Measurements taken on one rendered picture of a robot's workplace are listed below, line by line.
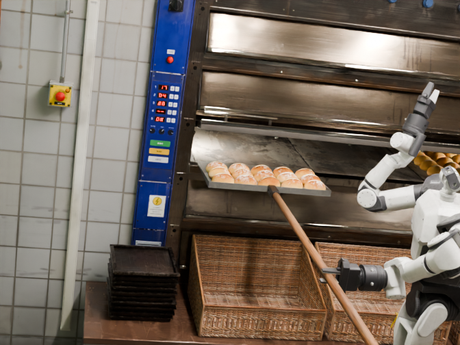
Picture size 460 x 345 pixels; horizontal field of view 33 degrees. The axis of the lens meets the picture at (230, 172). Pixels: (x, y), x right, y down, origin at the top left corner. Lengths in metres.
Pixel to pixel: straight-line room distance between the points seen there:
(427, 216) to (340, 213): 0.99
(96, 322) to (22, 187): 0.70
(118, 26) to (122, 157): 0.59
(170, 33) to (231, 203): 0.85
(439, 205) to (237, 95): 1.11
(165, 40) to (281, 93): 0.58
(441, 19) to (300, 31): 0.66
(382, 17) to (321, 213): 0.96
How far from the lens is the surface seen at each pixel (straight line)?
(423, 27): 3.74
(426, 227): 2.92
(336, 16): 3.60
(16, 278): 3.82
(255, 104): 3.56
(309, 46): 3.57
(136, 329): 3.40
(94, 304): 3.57
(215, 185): 3.34
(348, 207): 3.85
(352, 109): 3.69
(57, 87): 3.43
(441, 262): 2.52
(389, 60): 3.69
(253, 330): 3.43
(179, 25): 3.43
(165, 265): 3.47
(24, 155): 3.59
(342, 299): 2.48
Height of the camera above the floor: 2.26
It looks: 17 degrees down
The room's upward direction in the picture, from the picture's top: 8 degrees clockwise
